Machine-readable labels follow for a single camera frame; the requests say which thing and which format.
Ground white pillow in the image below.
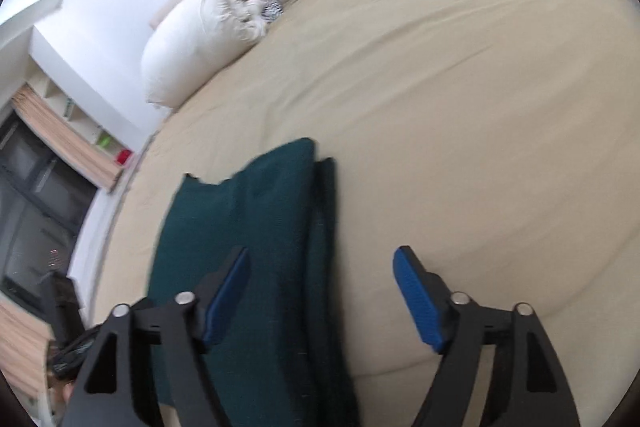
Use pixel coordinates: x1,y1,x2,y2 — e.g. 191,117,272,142
141,0,269,108

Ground white wall shelf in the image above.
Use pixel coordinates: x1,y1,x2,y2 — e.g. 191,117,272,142
13,69,134,167

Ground black white striped cloth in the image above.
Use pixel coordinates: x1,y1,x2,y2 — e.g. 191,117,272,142
262,0,284,23

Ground beige bed sheet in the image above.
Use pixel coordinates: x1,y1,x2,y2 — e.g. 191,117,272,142
93,0,639,426

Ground red box on shelf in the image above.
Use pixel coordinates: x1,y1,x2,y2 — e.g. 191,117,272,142
115,148,132,167

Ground dark green knit sweater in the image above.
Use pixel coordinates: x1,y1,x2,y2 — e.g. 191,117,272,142
148,138,360,426

